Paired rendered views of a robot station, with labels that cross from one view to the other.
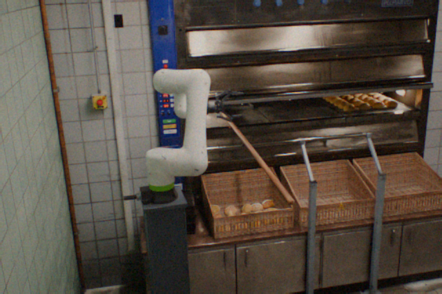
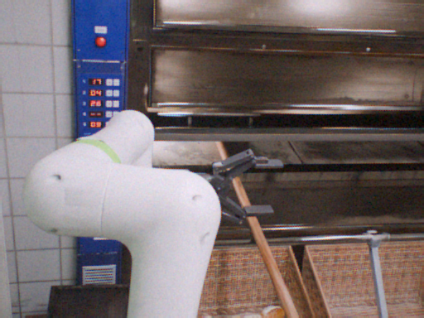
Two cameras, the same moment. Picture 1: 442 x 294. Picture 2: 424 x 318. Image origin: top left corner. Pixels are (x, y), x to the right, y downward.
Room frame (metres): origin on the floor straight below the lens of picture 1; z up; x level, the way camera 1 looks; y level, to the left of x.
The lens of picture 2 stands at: (1.75, 0.12, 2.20)
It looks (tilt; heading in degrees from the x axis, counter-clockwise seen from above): 30 degrees down; 356
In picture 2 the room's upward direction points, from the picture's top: 7 degrees clockwise
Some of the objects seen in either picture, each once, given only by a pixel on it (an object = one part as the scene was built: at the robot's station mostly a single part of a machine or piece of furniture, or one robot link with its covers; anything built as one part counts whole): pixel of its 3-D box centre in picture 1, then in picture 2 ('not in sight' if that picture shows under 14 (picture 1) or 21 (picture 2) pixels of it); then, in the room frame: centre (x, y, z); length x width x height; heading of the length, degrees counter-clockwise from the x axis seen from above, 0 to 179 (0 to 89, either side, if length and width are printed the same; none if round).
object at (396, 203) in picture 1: (399, 182); not in sight; (3.35, -1.33, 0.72); 0.56 x 0.49 x 0.28; 102
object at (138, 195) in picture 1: (150, 193); not in sight; (2.17, 0.35, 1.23); 0.26 x 0.15 x 0.06; 105
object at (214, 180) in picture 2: (215, 106); (209, 188); (2.82, 0.03, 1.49); 0.09 x 0.07 x 0.08; 100
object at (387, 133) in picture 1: (309, 141); (368, 204); (3.51, -0.67, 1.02); 1.79 x 0.11 x 0.19; 100
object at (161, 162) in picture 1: (162, 168); not in sight; (2.19, 0.28, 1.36); 0.16 x 0.13 x 0.19; 83
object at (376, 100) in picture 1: (356, 98); not in sight; (4.05, -1.16, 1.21); 0.61 x 0.48 x 0.06; 10
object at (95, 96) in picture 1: (100, 101); not in sight; (3.20, 0.80, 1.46); 0.10 x 0.07 x 0.10; 100
